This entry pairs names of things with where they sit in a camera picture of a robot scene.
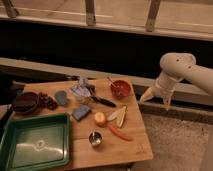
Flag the red bowl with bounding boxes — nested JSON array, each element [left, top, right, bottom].
[[110, 80, 131, 99]]

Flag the bunch of dark grapes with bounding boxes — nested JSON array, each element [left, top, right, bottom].
[[39, 92, 58, 110]]

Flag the wooden cutting board table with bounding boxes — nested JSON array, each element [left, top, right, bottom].
[[7, 77, 155, 171]]

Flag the small metal cup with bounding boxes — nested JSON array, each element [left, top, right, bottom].
[[89, 131, 102, 147]]

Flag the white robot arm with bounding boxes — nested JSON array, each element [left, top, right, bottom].
[[140, 52, 213, 110]]

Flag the green plastic tray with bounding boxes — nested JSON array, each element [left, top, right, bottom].
[[0, 114, 70, 171]]

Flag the banana slices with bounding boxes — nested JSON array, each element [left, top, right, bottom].
[[107, 106, 127, 128]]

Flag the blue sponge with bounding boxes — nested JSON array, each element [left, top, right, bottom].
[[72, 105, 91, 121]]

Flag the black handled knife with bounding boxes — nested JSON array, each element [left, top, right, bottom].
[[88, 87, 116, 107]]

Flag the blue plastic cup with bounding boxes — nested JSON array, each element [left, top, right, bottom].
[[54, 90, 68, 106]]

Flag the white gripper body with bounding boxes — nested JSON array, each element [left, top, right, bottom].
[[153, 72, 181, 96]]

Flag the apple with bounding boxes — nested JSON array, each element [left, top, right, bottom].
[[94, 112, 107, 126]]

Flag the dark brown bowl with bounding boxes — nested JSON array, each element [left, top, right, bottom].
[[12, 92, 39, 114]]

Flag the orange carrot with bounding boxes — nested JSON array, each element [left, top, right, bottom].
[[107, 124, 133, 141]]

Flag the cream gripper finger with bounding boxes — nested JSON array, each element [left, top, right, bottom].
[[163, 96, 172, 111], [140, 87, 154, 103]]

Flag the crumpled blue white cloth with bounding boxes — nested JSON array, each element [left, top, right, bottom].
[[70, 77, 91, 97]]

